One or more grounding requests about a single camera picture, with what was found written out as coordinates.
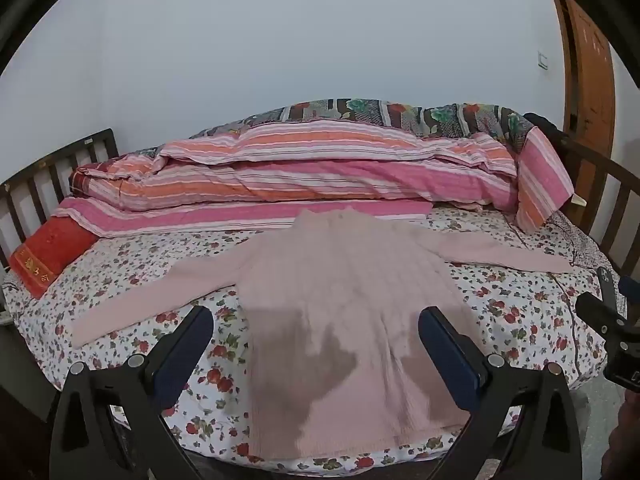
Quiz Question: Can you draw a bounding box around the dark wooden footboard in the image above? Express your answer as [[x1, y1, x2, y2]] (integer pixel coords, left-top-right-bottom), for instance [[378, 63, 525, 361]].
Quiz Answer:
[[552, 132, 640, 281]]

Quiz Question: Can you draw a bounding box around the floral bed sheet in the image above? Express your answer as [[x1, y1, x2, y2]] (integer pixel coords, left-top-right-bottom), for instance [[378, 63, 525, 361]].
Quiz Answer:
[[2, 205, 628, 466]]

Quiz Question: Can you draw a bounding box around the dark floral patchwork blanket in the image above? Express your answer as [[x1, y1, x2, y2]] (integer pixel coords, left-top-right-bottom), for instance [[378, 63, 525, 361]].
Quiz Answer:
[[190, 100, 536, 153]]

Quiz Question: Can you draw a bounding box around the dark wooden headboard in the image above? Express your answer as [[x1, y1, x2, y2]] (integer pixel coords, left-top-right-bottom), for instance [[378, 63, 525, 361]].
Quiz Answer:
[[0, 128, 120, 271]]

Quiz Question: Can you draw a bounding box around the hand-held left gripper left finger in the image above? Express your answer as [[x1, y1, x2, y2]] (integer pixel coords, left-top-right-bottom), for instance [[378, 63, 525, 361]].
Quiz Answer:
[[49, 305, 215, 480]]

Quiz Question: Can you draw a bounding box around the red pillow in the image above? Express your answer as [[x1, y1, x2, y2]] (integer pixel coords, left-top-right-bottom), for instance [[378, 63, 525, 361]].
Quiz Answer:
[[9, 217, 100, 301]]

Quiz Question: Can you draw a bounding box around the dark cloth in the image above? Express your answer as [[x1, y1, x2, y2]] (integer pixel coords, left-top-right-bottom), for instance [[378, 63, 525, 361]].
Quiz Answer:
[[522, 112, 566, 143]]

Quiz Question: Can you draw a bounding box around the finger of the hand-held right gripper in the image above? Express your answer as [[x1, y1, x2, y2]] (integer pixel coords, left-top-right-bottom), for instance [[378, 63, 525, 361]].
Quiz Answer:
[[596, 266, 640, 313], [575, 292, 630, 333]]

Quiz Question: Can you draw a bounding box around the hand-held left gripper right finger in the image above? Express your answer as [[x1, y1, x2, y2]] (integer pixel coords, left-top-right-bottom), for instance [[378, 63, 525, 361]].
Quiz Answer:
[[418, 306, 584, 480]]

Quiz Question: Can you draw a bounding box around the pink knitted sweater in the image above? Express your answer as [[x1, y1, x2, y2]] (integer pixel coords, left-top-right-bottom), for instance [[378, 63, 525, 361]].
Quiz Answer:
[[71, 208, 575, 460]]

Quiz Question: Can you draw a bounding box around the orange wooden door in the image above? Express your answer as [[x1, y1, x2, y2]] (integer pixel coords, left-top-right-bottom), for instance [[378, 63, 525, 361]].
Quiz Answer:
[[547, 0, 616, 171]]

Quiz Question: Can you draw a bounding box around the person's right hand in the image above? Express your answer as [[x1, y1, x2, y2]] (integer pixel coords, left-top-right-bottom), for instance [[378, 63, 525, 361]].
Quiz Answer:
[[600, 390, 640, 480]]

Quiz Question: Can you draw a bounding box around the pink orange striped quilt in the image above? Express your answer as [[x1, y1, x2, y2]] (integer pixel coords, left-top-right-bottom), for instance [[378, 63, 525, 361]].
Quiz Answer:
[[52, 121, 576, 239]]

